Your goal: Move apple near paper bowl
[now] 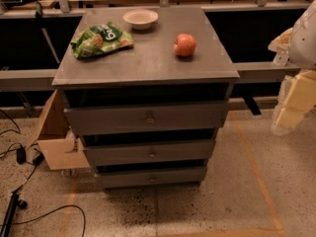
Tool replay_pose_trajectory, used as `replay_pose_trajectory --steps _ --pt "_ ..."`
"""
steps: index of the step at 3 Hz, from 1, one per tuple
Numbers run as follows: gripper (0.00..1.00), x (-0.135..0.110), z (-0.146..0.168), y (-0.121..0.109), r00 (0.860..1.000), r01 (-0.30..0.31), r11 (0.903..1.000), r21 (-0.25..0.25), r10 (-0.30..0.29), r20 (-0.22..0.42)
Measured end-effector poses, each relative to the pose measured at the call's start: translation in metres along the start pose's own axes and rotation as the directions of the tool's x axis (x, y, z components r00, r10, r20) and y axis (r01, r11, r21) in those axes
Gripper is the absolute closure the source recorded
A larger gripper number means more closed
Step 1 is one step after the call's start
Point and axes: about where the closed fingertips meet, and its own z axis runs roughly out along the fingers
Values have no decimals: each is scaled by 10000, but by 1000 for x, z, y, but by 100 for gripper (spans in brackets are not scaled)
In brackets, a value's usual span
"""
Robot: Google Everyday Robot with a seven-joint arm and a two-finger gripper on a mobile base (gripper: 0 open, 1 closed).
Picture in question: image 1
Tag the red apple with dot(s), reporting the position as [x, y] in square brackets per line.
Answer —
[185, 45]

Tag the grey drawer cabinet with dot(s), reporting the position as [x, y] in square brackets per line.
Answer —
[146, 116]

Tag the black power adapter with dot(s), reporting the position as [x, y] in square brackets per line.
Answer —
[21, 155]

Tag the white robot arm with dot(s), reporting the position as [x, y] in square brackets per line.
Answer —
[297, 45]

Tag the cardboard box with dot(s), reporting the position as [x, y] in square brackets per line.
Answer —
[60, 147]

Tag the green chip bag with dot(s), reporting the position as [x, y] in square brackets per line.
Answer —
[99, 40]

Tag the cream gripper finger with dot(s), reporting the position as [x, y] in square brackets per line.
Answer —
[296, 98]

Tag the black tripod leg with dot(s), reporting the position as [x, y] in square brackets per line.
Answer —
[15, 202]

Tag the white paper bowl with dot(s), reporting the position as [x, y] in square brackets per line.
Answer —
[140, 19]

